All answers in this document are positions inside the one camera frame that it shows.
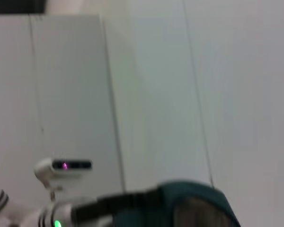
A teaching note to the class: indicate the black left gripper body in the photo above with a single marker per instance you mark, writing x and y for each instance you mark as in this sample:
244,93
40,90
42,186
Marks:
101,206

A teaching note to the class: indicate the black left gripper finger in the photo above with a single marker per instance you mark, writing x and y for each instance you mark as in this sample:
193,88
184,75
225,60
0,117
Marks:
149,196

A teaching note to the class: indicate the dark teal insulated lunch bag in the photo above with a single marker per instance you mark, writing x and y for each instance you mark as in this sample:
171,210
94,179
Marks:
194,194

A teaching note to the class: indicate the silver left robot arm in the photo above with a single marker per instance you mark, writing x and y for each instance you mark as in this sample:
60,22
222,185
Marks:
49,215

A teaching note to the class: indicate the black background panel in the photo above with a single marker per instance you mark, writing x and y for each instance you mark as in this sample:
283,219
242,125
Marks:
14,6

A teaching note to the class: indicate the white robot head camera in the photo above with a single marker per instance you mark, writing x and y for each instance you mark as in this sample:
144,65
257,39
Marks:
61,168

